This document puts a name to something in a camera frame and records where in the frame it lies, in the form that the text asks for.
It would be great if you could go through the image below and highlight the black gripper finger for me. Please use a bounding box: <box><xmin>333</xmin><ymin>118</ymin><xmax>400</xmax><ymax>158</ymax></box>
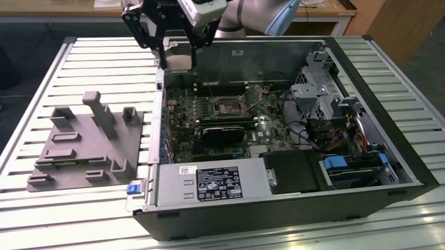
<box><xmin>182</xmin><ymin>22</ymin><xmax>214</xmax><ymax>72</ymax></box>
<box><xmin>120</xmin><ymin>4</ymin><xmax>167</xmax><ymax>70</ymax></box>

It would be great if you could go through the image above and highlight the silver CPU green board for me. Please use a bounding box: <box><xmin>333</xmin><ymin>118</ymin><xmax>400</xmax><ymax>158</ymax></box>
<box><xmin>164</xmin><ymin>54</ymin><xmax>195</xmax><ymax>76</ymax></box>

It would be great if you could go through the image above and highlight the CPU socket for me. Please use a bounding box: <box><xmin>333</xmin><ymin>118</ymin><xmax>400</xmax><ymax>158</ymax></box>
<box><xmin>213</xmin><ymin>96</ymin><xmax>250</xmax><ymax>117</ymax></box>

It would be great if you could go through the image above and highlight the black RAM slot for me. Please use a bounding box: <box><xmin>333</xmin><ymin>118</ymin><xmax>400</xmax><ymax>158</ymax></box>
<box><xmin>201</xmin><ymin>117</ymin><xmax>253</xmax><ymax>123</ymax></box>
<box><xmin>201</xmin><ymin>121</ymin><xmax>254</xmax><ymax>129</ymax></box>

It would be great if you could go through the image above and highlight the metal socket cover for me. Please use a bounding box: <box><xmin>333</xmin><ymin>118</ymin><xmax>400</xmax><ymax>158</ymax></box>
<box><xmin>243</xmin><ymin>84</ymin><xmax>270</xmax><ymax>109</ymax></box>

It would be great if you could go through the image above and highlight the wooden desk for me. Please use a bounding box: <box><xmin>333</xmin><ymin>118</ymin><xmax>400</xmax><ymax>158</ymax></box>
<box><xmin>0</xmin><ymin>0</ymin><xmax>358</xmax><ymax>38</ymax></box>

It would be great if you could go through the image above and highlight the silver metal drive cage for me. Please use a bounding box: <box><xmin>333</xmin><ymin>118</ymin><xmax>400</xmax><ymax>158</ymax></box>
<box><xmin>287</xmin><ymin>51</ymin><xmax>358</xmax><ymax>123</ymax></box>

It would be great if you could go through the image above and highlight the black graphics card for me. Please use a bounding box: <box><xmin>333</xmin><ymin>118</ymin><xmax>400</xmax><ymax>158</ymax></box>
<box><xmin>201</xmin><ymin>126</ymin><xmax>246</xmax><ymax>145</ymax></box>

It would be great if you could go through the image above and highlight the green motherboard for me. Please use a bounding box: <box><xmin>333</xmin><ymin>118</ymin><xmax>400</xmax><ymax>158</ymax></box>
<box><xmin>162</xmin><ymin>83</ymin><xmax>303</xmax><ymax>164</ymax></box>

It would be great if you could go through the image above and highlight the small silver heat sink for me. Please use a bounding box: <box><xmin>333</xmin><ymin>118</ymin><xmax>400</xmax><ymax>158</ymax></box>
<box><xmin>249</xmin><ymin>145</ymin><xmax>271</xmax><ymax>158</ymax></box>

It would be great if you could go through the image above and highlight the gray parts rack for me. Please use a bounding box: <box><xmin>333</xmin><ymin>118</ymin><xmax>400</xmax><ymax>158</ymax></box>
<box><xmin>25</xmin><ymin>91</ymin><xmax>151</xmax><ymax>194</ymax></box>

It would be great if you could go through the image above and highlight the wooden cabinet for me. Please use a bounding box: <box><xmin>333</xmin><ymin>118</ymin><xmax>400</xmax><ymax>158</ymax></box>
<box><xmin>348</xmin><ymin>0</ymin><xmax>445</xmax><ymax>67</ymax></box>

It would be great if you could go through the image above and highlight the silver power supply with label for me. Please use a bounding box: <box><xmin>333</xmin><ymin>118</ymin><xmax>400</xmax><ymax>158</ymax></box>
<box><xmin>152</xmin><ymin>159</ymin><xmax>274</xmax><ymax>208</ymax></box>

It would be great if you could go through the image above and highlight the blue disk carrier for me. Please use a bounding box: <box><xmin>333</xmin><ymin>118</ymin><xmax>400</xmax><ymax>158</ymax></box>
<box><xmin>322</xmin><ymin>155</ymin><xmax>349</xmax><ymax>171</ymax></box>

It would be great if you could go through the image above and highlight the blue case latch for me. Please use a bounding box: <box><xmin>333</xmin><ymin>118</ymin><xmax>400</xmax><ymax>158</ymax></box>
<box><xmin>127</xmin><ymin>183</ymin><xmax>144</xmax><ymax>196</ymax></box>

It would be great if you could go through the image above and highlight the black open PC case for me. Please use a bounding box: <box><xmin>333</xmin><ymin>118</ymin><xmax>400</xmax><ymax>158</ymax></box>
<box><xmin>131</xmin><ymin>35</ymin><xmax>440</xmax><ymax>242</ymax></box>

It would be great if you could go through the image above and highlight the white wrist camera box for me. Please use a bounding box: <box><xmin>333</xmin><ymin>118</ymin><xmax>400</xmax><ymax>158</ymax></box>
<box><xmin>177</xmin><ymin>0</ymin><xmax>227</xmax><ymax>29</ymax></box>

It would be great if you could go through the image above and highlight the coloured wire bundle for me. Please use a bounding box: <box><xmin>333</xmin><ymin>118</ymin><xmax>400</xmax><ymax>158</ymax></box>
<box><xmin>329</xmin><ymin>127</ymin><xmax>370</xmax><ymax>158</ymax></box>

